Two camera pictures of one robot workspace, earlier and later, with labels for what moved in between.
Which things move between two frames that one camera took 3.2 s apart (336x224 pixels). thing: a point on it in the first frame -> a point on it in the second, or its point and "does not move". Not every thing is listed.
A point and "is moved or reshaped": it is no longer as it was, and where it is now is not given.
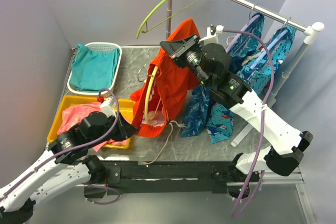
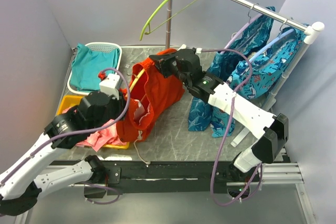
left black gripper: [125, 129] -> [121, 104]
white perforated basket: [107, 46] does not move
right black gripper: [175, 46] -> [165, 60]
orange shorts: [168, 88] is moved or reshaped
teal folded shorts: [93, 71] does not move
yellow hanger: [146, 103] -> [135, 82]
